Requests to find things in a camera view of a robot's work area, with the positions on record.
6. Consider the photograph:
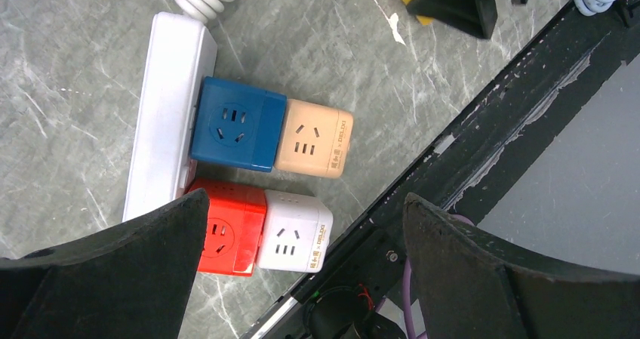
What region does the red cube adapter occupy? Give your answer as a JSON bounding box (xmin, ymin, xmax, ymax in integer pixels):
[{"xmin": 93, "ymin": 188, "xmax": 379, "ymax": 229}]
[{"xmin": 190, "ymin": 178, "xmax": 267, "ymax": 276}]

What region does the white long power strip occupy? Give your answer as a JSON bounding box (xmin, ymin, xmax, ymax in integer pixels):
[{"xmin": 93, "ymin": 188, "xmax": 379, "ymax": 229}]
[{"xmin": 122, "ymin": 12, "xmax": 217, "ymax": 221}]

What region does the white cube adapter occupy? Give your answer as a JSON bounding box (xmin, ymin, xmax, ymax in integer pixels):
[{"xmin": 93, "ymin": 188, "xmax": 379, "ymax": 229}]
[{"xmin": 257, "ymin": 190, "xmax": 334, "ymax": 273}]

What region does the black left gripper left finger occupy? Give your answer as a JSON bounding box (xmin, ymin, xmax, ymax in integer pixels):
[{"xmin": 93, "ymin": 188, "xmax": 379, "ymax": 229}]
[{"xmin": 1, "ymin": 189, "xmax": 209, "ymax": 338}]

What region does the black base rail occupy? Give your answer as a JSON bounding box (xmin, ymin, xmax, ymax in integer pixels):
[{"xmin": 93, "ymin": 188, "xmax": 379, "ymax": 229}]
[{"xmin": 246, "ymin": 5, "xmax": 639, "ymax": 338}]

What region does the dark blue cube adapter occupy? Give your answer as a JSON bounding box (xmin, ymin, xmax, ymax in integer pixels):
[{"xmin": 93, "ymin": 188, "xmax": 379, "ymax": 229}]
[{"xmin": 190, "ymin": 76, "xmax": 287, "ymax": 172}]

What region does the orange cube adapter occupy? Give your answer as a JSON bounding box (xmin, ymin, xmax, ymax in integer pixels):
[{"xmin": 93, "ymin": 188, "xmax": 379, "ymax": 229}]
[{"xmin": 274, "ymin": 99, "xmax": 353, "ymax": 178}]

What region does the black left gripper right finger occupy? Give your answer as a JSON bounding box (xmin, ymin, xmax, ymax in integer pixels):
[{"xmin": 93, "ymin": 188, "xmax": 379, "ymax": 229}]
[{"xmin": 403, "ymin": 193, "xmax": 639, "ymax": 338}]

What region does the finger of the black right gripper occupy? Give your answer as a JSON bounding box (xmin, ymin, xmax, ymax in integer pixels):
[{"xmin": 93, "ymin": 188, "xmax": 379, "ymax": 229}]
[{"xmin": 406, "ymin": 0, "xmax": 497, "ymax": 39}]

